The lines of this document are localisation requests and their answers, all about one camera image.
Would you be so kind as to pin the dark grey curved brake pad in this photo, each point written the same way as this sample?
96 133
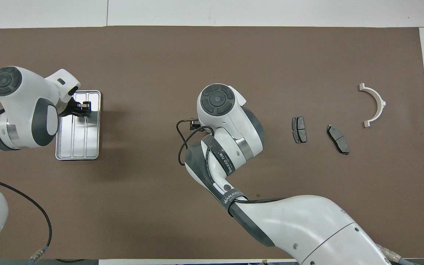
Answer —
338 139

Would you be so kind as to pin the white semicircular bracket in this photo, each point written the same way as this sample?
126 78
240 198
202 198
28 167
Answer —
381 105

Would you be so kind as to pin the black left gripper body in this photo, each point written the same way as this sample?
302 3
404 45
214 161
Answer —
74 108

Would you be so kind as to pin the silver metal tray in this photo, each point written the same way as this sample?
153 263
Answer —
87 147

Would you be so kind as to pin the brown table mat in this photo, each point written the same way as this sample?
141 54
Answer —
142 55

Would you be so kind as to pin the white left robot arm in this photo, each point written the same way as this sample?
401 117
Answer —
17 95

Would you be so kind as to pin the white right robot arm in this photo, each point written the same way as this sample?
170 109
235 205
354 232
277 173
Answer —
307 221

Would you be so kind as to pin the dark grey rectangular brake pad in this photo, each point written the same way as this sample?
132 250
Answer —
299 129

